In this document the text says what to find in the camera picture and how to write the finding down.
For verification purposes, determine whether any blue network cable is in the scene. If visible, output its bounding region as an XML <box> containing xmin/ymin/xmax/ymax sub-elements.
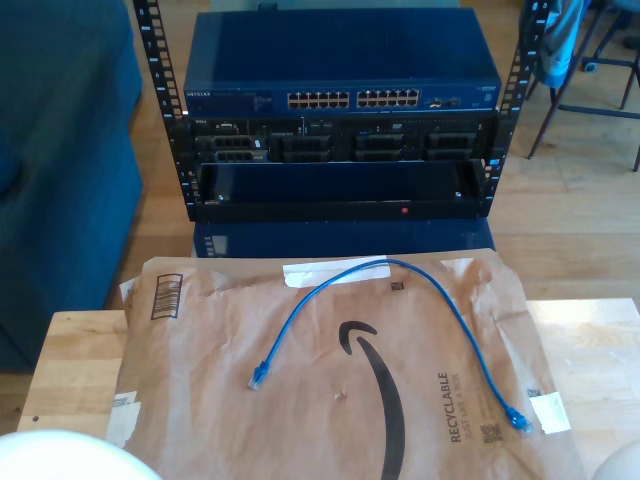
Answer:
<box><xmin>247</xmin><ymin>257</ymin><xmax>535</xmax><ymax>435</ymax></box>

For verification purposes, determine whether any black rack frame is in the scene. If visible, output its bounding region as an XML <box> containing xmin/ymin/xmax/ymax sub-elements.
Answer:
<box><xmin>132</xmin><ymin>0</ymin><xmax>551</xmax><ymax>224</ymax></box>

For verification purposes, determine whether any dark blue base box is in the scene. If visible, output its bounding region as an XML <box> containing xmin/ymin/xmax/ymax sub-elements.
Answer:
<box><xmin>192</xmin><ymin>218</ymin><xmax>497</xmax><ymax>260</ymax></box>

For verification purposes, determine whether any office chair base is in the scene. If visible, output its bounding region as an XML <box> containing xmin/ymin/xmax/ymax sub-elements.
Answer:
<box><xmin>579</xmin><ymin>0</ymin><xmax>640</xmax><ymax>74</ymax></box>

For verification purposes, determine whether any blue sofa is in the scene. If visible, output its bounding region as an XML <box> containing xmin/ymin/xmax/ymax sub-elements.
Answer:
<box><xmin>0</xmin><ymin>0</ymin><xmax>145</xmax><ymax>374</ymax></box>

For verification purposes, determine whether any black rack server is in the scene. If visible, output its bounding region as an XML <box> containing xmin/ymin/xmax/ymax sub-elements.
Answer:
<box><xmin>192</xmin><ymin>114</ymin><xmax>500</xmax><ymax>164</ymax></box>

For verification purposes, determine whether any dark metal bar stool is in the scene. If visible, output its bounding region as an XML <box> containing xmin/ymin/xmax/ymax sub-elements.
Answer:
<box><xmin>519</xmin><ymin>0</ymin><xmax>640</xmax><ymax>174</ymax></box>

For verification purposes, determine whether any black rack drawer unit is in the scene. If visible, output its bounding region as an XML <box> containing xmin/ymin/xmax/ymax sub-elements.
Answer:
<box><xmin>188</xmin><ymin>158</ymin><xmax>495</xmax><ymax>222</ymax></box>

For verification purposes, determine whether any blue grey jacket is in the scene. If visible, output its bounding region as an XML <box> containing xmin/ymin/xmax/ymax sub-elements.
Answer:
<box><xmin>542</xmin><ymin>0</ymin><xmax>594</xmax><ymax>89</ymax></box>

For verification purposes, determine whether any blue network switch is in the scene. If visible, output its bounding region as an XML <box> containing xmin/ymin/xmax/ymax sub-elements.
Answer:
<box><xmin>182</xmin><ymin>7</ymin><xmax>503</xmax><ymax>119</ymax></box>

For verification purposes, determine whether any brown paper mailer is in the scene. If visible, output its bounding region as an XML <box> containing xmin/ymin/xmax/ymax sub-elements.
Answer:
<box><xmin>99</xmin><ymin>254</ymin><xmax>589</xmax><ymax>480</ymax></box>

